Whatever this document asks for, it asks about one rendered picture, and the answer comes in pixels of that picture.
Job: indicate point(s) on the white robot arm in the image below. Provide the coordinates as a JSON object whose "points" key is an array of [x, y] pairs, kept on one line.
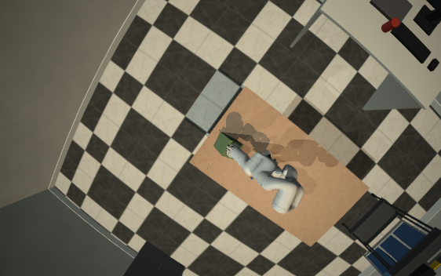
{"points": [[289, 193]]}

